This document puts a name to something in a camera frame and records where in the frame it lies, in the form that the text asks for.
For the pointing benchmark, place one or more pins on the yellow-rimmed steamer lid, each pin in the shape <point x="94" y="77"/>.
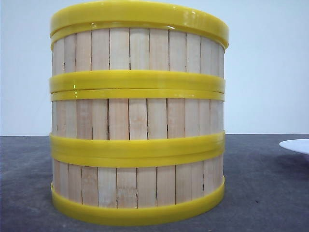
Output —
<point x="136" y="14"/>

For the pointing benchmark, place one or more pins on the front bamboo steamer basket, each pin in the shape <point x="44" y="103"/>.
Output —
<point x="137" y="182"/>

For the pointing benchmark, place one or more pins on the white plate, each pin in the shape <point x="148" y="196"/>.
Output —
<point x="296" y="145"/>

